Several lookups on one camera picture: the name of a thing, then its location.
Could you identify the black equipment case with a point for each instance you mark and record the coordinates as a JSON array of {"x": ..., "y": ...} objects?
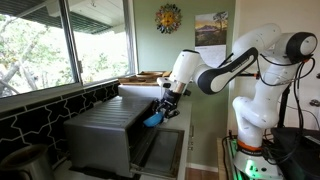
[{"x": 296, "y": 156}]

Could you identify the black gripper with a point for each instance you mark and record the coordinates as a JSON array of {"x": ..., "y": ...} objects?
[{"x": 171, "y": 99}]

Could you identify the white microwave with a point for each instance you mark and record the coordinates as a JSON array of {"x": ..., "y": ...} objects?
[{"x": 140, "y": 91}]

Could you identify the metal window frame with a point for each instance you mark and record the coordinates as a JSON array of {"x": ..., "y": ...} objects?
[{"x": 70, "y": 43}]

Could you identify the shallow wooden dish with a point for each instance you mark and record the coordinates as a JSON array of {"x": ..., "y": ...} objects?
[{"x": 149, "y": 74}]

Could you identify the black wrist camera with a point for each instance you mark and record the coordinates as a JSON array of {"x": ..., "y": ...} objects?
[{"x": 186, "y": 92}]

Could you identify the metal pot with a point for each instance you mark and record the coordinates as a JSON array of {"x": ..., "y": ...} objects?
[{"x": 25, "y": 163}]

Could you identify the metal door knob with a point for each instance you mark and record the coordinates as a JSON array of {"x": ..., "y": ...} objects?
[{"x": 314, "y": 103}]

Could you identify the wooden tray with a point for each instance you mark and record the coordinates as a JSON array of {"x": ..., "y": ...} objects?
[{"x": 133, "y": 81}]

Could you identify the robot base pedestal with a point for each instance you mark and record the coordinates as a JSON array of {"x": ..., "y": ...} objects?
[{"x": 258, "y": 165}]

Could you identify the silver toaster oven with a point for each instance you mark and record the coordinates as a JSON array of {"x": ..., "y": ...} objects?
[{"x": 100, "y": 133}]

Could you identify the colourful sun wall ornament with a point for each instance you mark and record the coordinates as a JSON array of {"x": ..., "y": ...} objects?
[{"x": 168, "y": 18}]

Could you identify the black camera stand pole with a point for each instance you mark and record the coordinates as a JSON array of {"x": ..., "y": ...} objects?
[{"x": 283, "y": 106}]

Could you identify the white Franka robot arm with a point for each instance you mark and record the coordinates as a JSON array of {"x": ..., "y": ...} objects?
[{"x": 260, "y": 106}]

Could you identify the glass toaster oven door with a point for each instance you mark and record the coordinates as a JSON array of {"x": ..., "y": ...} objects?
[{"x": 160, "y": 151}]

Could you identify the landscape wall calendar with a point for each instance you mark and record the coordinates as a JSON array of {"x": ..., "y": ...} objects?
[{"x": 210, "y": 30}]

